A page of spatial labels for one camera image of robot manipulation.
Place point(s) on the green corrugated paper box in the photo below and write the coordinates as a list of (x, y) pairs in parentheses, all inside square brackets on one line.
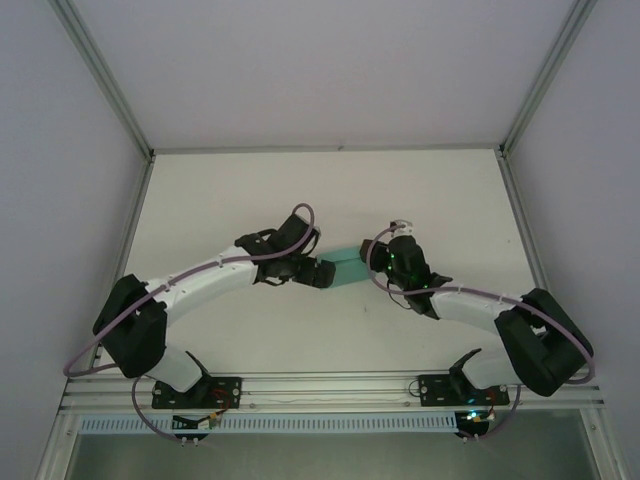
[(347, 267)]

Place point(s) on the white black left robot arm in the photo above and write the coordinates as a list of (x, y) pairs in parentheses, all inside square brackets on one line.
[(200, 280)]

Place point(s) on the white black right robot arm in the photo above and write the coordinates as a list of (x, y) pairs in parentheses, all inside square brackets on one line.
[(470, 312)]

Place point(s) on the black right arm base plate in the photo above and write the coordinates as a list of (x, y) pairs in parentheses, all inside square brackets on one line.
[(435, 390)]

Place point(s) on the aluminium mounting rail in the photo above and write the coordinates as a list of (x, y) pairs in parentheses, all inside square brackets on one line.
[(325, 392)]

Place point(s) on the aluminium table side rail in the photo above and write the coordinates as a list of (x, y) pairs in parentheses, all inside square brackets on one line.
[(525, 225), (132, 225)]

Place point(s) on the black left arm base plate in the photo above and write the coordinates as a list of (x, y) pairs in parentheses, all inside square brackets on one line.
[(227, 387)]

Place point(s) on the aluminium frame post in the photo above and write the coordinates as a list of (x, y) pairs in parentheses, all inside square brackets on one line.
[(107, 80), (545, 80)]

